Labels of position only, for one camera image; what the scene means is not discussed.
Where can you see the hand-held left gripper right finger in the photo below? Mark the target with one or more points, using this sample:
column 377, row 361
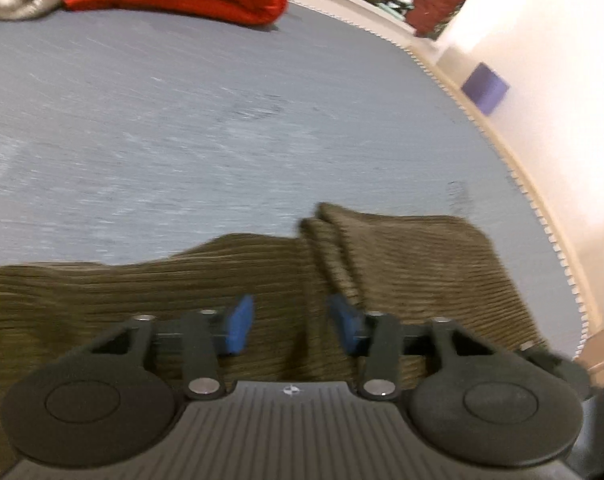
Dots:
column 346, row 327

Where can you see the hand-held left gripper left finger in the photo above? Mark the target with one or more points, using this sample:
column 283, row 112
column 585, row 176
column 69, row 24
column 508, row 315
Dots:
column 239, row 324

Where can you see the grey quilted mattress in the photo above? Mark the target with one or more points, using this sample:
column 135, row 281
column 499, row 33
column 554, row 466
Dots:
column 182, row 125

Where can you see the purple box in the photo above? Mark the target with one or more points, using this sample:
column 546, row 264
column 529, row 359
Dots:
column 484, row 89

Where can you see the white window ledge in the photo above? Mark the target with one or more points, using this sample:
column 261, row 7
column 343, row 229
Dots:
column 362, row 7

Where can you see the dark red cushion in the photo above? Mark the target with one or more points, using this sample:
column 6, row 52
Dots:
column 437, row 7

